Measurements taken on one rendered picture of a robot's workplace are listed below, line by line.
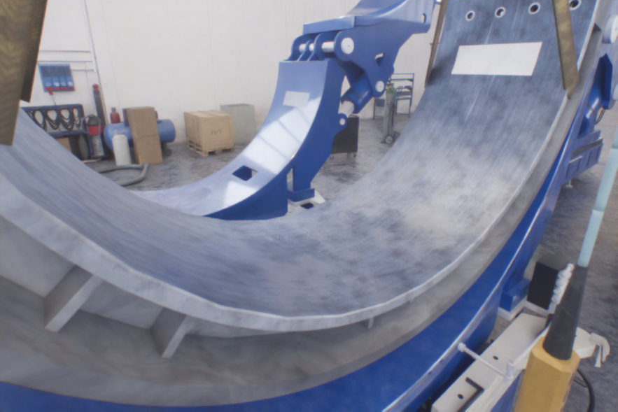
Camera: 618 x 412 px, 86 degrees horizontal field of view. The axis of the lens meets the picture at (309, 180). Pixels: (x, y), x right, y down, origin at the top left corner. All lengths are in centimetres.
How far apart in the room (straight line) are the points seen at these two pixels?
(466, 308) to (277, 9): 1051
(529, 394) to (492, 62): 146
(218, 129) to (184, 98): 176
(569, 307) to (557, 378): 15
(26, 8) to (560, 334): 98
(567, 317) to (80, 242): 83
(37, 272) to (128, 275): 21
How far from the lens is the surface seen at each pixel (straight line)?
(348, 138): 781
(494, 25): 202
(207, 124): 845
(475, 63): 199
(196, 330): 90
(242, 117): 976
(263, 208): 295
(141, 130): 809
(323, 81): 307
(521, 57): 191
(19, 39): 52
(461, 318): 165
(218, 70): 1029
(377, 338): 116
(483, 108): 184
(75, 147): 920
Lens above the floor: 204
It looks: 19 degrees down
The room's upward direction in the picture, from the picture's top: straight up
